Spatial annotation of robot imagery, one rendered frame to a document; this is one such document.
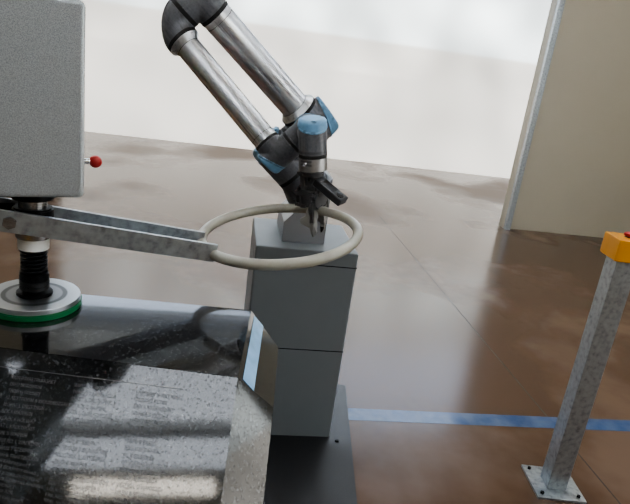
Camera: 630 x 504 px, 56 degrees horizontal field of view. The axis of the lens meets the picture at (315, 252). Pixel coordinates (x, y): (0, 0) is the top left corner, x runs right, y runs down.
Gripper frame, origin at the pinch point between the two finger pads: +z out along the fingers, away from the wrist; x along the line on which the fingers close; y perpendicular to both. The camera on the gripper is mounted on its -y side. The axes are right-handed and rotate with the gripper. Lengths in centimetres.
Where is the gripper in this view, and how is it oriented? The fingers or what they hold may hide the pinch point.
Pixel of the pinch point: (319, 231)
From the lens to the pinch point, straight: 195.0
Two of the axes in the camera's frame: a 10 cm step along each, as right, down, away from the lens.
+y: -8.4, -1.9, 5.0
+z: 0.1, 9.3, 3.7
